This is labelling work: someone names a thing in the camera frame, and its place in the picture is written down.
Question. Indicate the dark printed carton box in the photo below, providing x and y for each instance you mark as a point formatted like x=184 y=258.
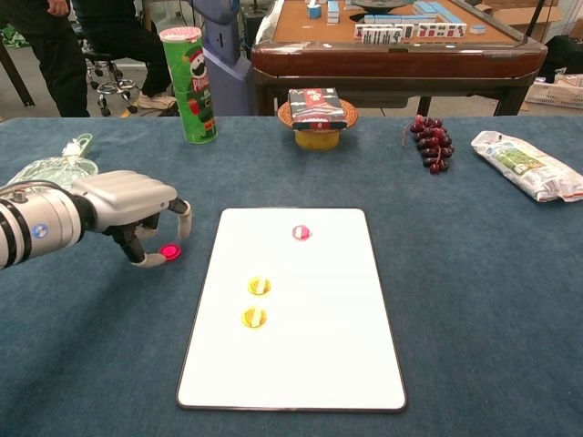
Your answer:
x=316 y=107

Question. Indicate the stacked blue mahjong tiles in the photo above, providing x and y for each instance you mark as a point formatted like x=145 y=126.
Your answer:
x=333 y=11

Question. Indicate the green dustpan in plastic bag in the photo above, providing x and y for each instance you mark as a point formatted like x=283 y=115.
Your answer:
x=54 y=170

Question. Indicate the yellow plastic cup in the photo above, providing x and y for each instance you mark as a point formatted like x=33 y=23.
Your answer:
x=316 y=140

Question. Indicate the pink round chip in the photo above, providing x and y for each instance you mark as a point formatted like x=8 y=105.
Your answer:
x=302 y=232
x=173 y=251

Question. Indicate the blue-backed mahjong tile row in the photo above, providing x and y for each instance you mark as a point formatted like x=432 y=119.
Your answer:
x=401 y=18

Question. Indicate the single blue mahjong tile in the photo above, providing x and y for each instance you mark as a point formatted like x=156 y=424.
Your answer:
x=477 y=29

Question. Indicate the slanted blue mahjong tile row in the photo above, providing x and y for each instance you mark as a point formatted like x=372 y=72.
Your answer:
x=432 y=8

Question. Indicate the orange round chip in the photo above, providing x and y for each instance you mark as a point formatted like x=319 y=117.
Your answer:
x=254 y=317
x=259 y=286

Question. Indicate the seated person in black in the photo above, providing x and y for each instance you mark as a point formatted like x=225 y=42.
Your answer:
x=132 y=41

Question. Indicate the dark wooden table leg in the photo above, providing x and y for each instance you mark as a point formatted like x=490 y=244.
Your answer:
x=18 y=77

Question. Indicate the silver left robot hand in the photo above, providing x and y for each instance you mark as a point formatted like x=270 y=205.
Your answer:
x=123 y=196

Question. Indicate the face-up mahjong tile row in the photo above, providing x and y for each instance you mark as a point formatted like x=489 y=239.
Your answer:
x=410 y=32

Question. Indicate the black tripod stand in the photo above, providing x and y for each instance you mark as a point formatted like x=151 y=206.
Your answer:
x=534 y=20

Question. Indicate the white plastic crate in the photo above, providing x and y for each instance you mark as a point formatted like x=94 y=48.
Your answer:
x=555 y=93

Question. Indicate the green Pringles can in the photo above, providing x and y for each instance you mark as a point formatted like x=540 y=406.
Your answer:
x=193 y=91

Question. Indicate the upright blue mahjong tile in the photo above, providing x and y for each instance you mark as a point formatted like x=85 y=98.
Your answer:
x=314 y=10

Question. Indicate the brown cardboard box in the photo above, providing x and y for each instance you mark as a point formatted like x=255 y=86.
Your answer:
x=524 y=11

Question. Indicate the white rectangular board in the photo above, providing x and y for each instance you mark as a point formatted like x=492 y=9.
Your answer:
x=319 y=328

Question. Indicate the brown mahjong table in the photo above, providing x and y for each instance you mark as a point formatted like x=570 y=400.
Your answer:
x=396 y=59

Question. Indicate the dark round bowl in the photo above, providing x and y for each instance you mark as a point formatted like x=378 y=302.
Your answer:
x=378 y=4

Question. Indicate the brown woven basket plate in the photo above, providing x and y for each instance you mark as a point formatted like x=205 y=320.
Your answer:
x=284 y=116

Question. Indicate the black chrome swivel stool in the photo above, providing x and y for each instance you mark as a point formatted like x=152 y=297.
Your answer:
x=109 y=86

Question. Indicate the white green snack bag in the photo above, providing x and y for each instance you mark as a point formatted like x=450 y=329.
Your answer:
x=524 y=166

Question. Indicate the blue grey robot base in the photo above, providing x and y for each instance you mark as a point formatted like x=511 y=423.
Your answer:
x=225 y=77

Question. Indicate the standing person in black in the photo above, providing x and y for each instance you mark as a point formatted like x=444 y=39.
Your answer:
x=50 y=64

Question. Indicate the black bag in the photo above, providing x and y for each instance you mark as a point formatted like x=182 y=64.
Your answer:
x=565 y=54

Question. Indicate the dark red grape bunch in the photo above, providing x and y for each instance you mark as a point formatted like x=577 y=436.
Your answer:
x=432 y=141

